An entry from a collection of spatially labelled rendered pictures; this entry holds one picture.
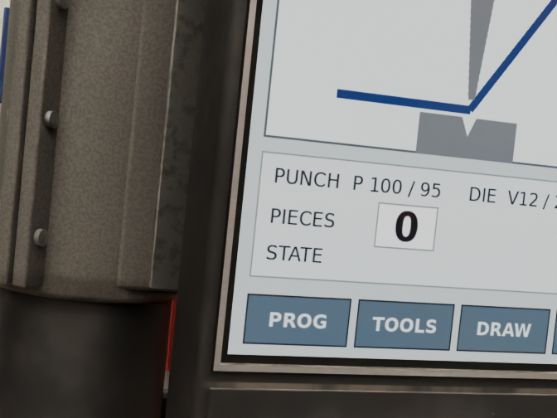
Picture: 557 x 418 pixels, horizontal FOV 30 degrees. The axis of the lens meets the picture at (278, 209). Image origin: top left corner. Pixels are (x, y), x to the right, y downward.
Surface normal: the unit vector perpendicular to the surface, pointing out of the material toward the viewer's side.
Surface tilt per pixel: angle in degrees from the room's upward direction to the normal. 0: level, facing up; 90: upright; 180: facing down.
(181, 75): 90
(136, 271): 90
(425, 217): 90
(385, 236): 90
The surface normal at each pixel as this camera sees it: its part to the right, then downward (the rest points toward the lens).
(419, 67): 0.34, 0.08
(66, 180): -0.11, 0.04
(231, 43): -0.42, 0.00
